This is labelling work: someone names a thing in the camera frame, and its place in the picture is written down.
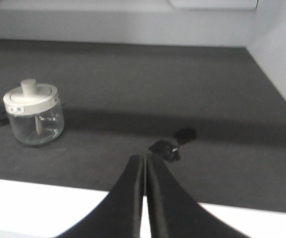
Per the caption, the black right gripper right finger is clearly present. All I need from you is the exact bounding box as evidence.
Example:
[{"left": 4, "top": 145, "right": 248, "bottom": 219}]
[{"left": 146, "top": 154, "right": 246, "bottom": 238}]

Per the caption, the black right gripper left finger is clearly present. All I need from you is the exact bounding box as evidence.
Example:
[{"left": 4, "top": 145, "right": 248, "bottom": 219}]
[{"left": 58, "top": 155, "right": 144, "bottom": 238}]

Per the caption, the glass jar with white lid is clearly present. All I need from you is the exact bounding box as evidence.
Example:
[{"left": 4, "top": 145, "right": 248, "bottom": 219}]
[{"left": 3, "top": 79, "right": 65, "bottom": 146}]

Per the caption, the black debris clump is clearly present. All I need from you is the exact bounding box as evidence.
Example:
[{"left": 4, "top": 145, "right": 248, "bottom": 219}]
[{"left": 148, "top": 127, "right": 197, "bottom": 162}]

